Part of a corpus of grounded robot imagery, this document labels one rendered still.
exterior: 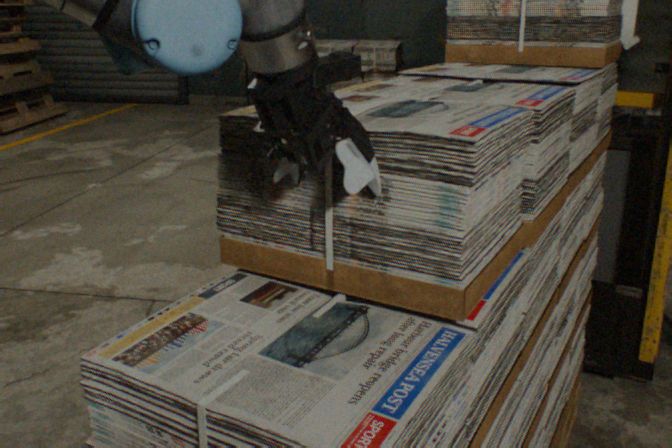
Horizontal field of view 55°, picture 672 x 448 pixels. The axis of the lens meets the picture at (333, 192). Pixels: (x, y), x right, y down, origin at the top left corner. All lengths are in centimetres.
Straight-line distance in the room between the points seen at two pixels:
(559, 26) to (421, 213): 91
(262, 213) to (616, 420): 156
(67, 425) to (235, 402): 154
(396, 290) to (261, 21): 38
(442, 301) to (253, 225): 29
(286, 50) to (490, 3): 105
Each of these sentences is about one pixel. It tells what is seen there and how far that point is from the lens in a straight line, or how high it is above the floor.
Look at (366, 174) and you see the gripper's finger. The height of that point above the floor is 102.
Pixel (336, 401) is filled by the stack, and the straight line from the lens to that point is 68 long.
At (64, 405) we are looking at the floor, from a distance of 230.
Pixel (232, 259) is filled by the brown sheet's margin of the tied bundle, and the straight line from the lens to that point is 97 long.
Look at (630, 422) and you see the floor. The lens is 225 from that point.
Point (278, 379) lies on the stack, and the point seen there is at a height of 83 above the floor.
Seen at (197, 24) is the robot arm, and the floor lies 120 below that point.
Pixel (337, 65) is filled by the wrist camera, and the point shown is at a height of 114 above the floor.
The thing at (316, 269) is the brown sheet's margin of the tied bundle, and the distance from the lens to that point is 89.
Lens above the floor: 121
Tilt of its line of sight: 16 degrees down
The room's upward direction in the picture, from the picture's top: straight up
